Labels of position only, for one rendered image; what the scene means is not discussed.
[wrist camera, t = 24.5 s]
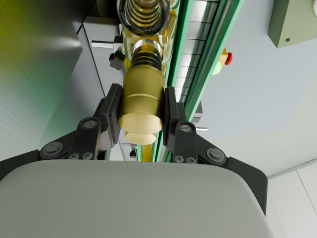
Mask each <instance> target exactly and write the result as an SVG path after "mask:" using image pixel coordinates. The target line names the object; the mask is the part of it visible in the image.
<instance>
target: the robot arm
mask: <svg viewBox="0 0 317 238"><path fill-rule="evenodd" d="M122 91H123V88H122V85H120V84H115V83H112V85H111V87H110V90H109V92H108V94H107V96H106V98H102V99H101V101H100V103H99V105H98V107H97V109H96V111H95V113H94V115H93V117H86V118H84V119H82V120H81V121H80V122H79V124H78V126H77V129H76V130H75V131H73V132H71V133H68V134H66V135H64V136H62V137H60V138H58V139H56V140H54V141H51V142H49V143H48V144H46V145H45V146H44V147H43V148H42V149H41V150H38V149H36V150H33V151H30V152H27V153H24V154H21V155H17V156H14V157H11V158H8V159H5V160H2V161H0V238H275V237H274V235H273V232H272V230H271V228H270V226H269V224H268V221H267V219H266V211H267V187H268V179H267V176H266V175H265V173H264V172H263V171H261V170H259V169H257V168H255V167H253V166H251V165H249V164H246V163H244V162H242V161H240V160H238V159H236V158H233V157H231V156H230V157H227V156H226V154H225V153H224V152H223V151H222V150H221V149H219V148H218V147H216V146H215V145H213V144H212V143H210V142H209V141H207V140H206V139H204V138H203V137H201V136H200V135H198V134H197V133H196V127H195V125H194V124H192V123H191V122H189V121H187V120H186V115H185V111H184V105H183V102H176V96H175V87H174V86H168V87H167V88H165V109H164V110H165V124H164V126H163V146H166V150H169V151H170V152H171V156H170V162H150V161H108V160H107V152H108V151H107V149H108V148H114V146H115V144H117V143H118V139H119V135H120V131H121V127H120V126H119V124H118V122H117V118H118V113H119V107H120V102H121V96H122Z"/></svg>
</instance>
